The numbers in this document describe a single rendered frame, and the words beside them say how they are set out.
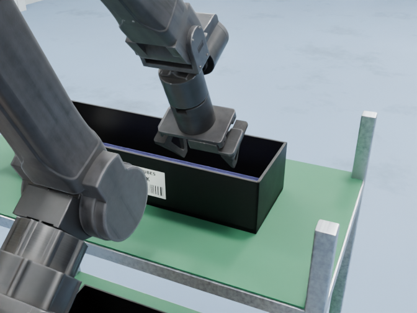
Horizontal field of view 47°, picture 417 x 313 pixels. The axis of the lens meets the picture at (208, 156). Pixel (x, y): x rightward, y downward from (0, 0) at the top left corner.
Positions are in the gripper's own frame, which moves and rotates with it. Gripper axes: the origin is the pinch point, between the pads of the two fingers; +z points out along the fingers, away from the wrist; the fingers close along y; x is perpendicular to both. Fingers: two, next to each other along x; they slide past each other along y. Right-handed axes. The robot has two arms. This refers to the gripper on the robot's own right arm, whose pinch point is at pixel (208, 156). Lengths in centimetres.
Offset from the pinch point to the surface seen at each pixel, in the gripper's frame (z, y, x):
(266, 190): 14.9, -6.7, -4.7
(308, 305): 11.6, -19.9, 14.9
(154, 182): 13.4, 14.4, -0.2
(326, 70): 276, 53, -296
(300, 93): 245, 60, -234
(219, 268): 13.9, -4.0, 12.6
